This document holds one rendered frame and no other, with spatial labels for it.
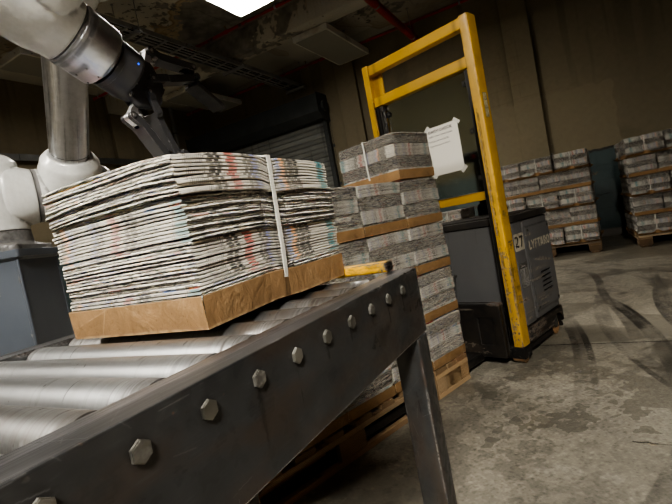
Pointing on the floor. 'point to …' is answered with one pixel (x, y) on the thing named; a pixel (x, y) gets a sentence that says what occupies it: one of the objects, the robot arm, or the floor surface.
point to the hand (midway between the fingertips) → (209, 136)
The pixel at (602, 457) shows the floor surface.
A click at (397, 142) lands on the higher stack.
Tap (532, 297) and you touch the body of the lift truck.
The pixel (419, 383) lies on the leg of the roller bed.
